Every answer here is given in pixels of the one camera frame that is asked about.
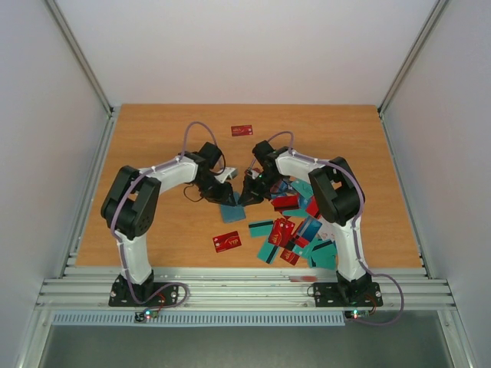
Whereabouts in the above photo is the teal card holder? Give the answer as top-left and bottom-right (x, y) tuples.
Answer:
(219, 205), (246, 224)

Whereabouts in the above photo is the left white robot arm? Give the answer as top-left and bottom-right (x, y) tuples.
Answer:
(101, 143), (238, 309)

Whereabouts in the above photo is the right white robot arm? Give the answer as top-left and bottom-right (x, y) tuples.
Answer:
(239, 140), (372, 306)

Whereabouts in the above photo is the teal card left stripe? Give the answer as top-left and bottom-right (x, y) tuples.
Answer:
(248, 219), (274, 238)

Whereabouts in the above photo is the red VIP card under pile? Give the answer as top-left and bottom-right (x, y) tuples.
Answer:
(268, 218), (295, 248)

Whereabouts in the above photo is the teal card upper pile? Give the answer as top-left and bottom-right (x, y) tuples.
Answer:
(291, 179), (313, 199)

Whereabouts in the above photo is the teal card black stripe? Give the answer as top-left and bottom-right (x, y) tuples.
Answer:
(257, 240), (279, 265)

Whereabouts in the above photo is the lone red VIP card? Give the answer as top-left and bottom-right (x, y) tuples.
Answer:
(231, 125), (253, 136)

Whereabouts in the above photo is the blue white card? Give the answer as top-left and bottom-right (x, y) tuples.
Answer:
(295, 217), (322, 242)

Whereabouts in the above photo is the red card bottom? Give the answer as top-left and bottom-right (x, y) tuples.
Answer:
(280, 249), (300, 266)

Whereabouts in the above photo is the teal card bottom right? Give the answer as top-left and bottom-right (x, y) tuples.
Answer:
(307, 240), (338, 270)

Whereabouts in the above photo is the left small circuit board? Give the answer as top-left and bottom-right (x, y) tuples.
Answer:
(134, 310), (160, 323)

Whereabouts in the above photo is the small circuit board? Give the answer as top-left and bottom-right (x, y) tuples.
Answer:
(134, 310), (160, 323)
(344, 310), (371, 320)

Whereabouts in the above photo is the right small circuit board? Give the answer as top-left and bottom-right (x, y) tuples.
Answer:
(344, 310), (371, 320)

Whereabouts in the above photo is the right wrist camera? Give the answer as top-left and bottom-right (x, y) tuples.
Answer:
(245, 168), (261, 179)

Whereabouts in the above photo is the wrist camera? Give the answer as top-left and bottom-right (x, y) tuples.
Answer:
(215, 166), (239, 183)
(245, 168), (261, 179)

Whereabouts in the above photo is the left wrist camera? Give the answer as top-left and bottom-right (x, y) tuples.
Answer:
(215, 166), (239, 183)

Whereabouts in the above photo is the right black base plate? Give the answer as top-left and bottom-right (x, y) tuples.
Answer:
(311, 282), (384, 307)

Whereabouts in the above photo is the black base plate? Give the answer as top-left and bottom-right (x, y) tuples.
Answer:
(108, 278), (180, 307)
(311, 282), (384, 307)

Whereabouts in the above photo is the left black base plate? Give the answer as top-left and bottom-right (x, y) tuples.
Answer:
(108, 278), (180, 307)

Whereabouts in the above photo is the blue slotted cable duct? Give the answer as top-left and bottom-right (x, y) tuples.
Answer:
(51, 310), (344, 327)

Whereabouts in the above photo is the aluminium rail platform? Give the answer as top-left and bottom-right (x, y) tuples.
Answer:
(36, 267), (456, 311)

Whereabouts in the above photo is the left aluminium frame post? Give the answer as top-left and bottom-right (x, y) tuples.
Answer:
(43, 0), (114, 117)

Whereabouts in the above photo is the aluminium frame post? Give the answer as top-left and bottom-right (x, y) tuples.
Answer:
(377, 0), (450, 118)
(43, 0), (114, 117)

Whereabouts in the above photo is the right aluminium frame post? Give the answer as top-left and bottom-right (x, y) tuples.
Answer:
(377, 0), (450, 118)

